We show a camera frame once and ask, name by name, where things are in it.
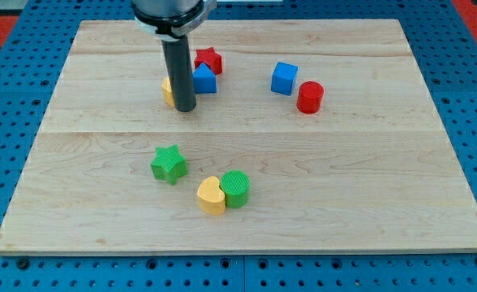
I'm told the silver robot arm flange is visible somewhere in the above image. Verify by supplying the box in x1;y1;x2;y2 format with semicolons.
131;0;217;41

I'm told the blue triangle block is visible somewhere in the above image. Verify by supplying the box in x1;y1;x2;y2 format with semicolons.
193;63;217;94

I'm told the blue cube block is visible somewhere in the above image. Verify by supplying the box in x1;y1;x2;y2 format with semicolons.
270;62;299;96

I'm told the green cylinder block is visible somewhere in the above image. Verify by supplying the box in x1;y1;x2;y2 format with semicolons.
220;170;250;208

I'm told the yellow heart block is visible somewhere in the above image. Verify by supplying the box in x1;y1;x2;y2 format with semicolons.
196;176;226;216

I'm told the green star block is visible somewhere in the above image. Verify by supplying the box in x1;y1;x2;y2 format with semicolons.
150;144;188;185

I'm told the wooden board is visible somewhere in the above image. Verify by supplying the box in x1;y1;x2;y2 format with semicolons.
0;19;477;256

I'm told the red cylinder block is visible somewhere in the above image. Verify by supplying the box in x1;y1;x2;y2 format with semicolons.
296;81;324;114

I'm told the yellow block behind rod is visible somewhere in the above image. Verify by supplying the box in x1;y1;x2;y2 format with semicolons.
161;77;175;107

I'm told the red star block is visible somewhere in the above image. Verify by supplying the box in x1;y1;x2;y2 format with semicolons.
194;47;223;75

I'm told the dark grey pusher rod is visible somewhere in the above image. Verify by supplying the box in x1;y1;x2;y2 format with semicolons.
161;36;196;112

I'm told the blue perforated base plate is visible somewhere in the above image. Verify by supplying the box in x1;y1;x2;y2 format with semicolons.
0;1;477;291

